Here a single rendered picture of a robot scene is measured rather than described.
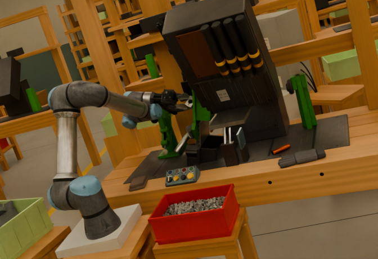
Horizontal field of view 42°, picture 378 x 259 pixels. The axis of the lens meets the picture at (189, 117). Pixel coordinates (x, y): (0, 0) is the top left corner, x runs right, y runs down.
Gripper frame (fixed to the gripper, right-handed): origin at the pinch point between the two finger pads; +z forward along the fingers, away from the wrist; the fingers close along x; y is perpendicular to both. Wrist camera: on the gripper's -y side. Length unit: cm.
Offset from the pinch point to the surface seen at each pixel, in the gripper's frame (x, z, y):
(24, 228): -70, -70, 0
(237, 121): -17.8, 27.3, 19.7
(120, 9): 577, -431, -654
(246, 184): -40, 32, 5
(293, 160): -30, 52, 11
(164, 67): 27.5, -23.7, -11.6
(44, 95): 354, -576, -684
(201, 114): -7.4, 6.3, 4.0
